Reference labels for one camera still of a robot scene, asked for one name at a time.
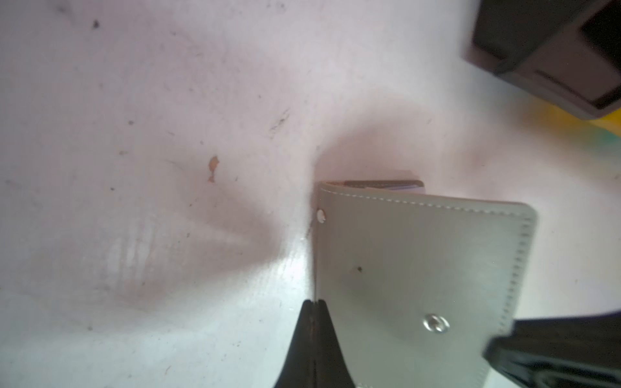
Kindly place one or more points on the yellow plastic bin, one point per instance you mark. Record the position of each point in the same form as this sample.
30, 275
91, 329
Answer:
610, 122

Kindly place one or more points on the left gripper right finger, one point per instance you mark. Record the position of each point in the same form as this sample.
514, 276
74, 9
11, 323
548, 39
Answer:
330, 367

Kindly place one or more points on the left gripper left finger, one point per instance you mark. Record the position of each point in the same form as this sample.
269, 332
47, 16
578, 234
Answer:
298, 370

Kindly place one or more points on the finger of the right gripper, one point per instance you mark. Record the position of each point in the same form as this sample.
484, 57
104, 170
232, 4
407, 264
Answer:
560, 352

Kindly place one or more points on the black plastic bin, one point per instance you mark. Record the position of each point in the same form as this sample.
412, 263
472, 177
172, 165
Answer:
565, 52

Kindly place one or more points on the grey leather card holder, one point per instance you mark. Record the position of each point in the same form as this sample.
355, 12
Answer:
417, 285

